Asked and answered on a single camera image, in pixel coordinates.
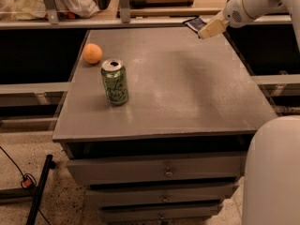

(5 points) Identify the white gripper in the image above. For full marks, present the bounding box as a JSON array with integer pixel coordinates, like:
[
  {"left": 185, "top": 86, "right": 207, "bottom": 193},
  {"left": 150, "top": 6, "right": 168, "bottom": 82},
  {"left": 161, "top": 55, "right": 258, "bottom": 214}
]
[{"left": 198, "top": 0, "right": 252, "bottom": 39}]

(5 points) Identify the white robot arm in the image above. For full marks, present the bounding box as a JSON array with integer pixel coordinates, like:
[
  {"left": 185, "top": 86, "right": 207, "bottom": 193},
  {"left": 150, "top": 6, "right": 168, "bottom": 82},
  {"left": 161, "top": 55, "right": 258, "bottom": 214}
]
[{"left": 198, "top": 0, "right": 300, "bottom": 225}]

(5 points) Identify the green soda can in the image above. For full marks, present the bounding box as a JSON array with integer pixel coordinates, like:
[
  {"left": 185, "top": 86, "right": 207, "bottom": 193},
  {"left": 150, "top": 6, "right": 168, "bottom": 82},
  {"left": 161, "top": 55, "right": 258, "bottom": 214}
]
[{"left": 101, "top": 59, "right": 128, "bottom": 106}]

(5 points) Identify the orange fruit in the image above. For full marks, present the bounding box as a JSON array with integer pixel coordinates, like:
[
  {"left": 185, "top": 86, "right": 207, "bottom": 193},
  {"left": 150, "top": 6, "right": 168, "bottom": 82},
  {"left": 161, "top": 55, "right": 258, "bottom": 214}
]
[{"left": 82, "top": 43, "right": 102, "bottom": 64}]

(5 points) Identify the grey drawer cabinet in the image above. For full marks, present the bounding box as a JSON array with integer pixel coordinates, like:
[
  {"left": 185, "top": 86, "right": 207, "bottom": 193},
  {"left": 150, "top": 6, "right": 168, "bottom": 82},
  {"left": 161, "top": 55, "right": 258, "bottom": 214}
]
[{"left": 53, "top": 27, "right": 275, "bottom": 216}]

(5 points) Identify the white cloth on shelf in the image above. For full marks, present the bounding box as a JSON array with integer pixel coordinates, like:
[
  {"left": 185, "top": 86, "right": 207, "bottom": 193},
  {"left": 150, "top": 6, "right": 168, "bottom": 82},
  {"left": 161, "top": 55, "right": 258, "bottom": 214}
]
[{"left": 0, "top": 0, "right": 101, "bottom": 21}]

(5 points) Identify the bottom grey drawer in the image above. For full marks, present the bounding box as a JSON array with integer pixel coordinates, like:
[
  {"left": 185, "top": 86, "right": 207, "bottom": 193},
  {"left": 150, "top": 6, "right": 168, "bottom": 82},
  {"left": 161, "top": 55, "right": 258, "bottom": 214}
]
[{"left": 100, "top": 202, "right": 223, "bottom": 223}]

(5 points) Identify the middle grey drawer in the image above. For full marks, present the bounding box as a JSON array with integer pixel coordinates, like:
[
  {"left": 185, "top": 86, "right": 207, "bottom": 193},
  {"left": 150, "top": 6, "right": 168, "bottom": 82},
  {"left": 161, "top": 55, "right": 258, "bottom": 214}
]
[{"left": 86, "top": 182, "right": 238, "bottom": 207}]

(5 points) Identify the black stand leg left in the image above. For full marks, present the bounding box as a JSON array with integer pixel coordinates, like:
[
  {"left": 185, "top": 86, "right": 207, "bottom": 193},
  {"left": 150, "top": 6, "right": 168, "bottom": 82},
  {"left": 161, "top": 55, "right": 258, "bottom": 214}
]
[{"left": 26, "top": 155, "right": 55, "bottom": 225}]

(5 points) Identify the grey metal railing frame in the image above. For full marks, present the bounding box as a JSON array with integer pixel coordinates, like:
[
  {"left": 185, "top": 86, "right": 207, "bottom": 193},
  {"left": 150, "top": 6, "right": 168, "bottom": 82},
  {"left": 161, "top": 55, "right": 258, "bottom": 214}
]
[{"left": 0, "top": 0, "right": 292, "bottom": 30}]

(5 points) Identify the black cable with orange plug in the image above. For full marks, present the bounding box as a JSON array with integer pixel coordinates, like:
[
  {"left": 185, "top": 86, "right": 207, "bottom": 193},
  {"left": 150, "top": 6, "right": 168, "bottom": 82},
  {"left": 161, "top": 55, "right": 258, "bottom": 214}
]
[{"left": 0, "top": 145, "right": 51, "bottom": 225}]

